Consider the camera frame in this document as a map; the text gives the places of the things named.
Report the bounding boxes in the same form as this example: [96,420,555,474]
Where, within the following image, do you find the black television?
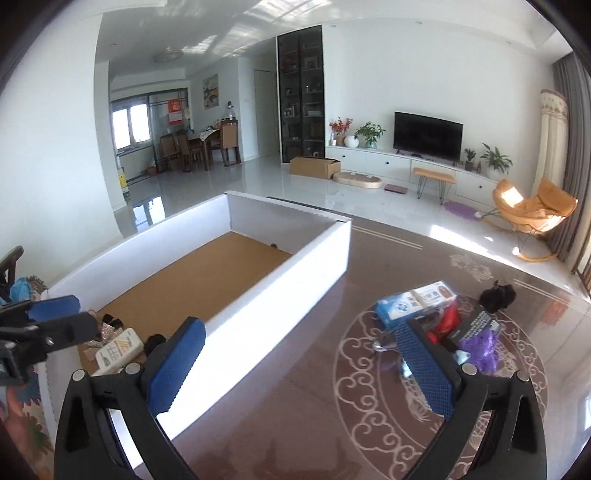
[393,111,464,162]

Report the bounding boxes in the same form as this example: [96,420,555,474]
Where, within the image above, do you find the cardboard box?
[289,156,341,180]

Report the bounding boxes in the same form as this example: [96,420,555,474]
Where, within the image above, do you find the dark hair clip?
[369,335,402,358]

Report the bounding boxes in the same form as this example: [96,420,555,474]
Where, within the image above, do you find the white floral covered appliance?
[531,89,570,199]

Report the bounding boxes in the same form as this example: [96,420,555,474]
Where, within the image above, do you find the orange bench metal legs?
[412,167,458,204]

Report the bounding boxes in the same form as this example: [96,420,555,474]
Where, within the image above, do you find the green plant glass vase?
[353,121,387,149]

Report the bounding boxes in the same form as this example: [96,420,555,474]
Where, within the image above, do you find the large white storage box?
[37,191,352,472]

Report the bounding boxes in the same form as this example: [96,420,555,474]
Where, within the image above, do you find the framed wall painting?
[202,74,219,110]

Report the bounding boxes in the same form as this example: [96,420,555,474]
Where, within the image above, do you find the red flowers in vase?
[329,116,354,147]

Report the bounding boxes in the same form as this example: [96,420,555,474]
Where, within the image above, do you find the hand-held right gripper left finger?
[54,316,207,480]

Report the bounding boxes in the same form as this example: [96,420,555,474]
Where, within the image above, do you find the wooden dining chair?
[218,119,243,168]
[159,133,184,172]

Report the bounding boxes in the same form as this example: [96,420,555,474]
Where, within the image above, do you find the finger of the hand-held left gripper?
[0,311,100,367]
[0,246,80,326]

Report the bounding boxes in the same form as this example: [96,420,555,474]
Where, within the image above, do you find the blue white carton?
[375,281,458,330]

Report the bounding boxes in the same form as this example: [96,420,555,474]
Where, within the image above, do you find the dark fish patterned desktop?
[171,217,591,480]

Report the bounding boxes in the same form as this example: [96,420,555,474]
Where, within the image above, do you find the red packet gold seal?
[427,307,462,346]

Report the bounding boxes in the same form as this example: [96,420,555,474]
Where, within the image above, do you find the purple floor mat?
[443,200,481,220]

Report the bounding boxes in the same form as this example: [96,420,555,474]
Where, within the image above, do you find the white lotion tube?
[95,328,146,376]

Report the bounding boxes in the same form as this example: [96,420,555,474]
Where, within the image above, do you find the orange lounge chair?
[482,178,579,263]

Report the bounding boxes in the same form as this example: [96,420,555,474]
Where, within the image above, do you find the floral printed cloth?
[0,383,52,480]

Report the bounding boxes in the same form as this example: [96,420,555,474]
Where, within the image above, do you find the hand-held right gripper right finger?
[396,318,548,480]

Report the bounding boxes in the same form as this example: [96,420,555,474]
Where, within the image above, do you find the tall dark display cabinet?
[277,25,325,163]

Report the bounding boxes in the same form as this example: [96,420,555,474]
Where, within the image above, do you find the black velvet scrunchie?
[479,279,516,313]

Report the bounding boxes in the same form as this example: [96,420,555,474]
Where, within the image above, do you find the white door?
[255,69,273,160]

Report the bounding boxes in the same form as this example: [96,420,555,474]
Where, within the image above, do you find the oval beige pet bed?
[333,171,384,189]

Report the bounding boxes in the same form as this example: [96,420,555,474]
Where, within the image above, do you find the black printed box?
[445,308,506,352]

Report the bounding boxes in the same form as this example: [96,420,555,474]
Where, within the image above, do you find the white television cabinet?
[325,145,509,204]

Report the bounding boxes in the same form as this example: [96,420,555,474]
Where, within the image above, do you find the purple octopus toy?
[462,330,502,374]

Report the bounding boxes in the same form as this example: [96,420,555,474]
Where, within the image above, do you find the rhinestone bow hair clip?
[83,310,125,347]

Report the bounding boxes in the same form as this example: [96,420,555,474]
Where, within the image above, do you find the grey curtain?
[549,53,591,278]

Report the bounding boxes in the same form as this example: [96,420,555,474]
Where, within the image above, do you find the large potted plant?
[480,143,513,180]

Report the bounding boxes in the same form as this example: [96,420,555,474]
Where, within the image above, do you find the wooden dining table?
[187,129,222,171]

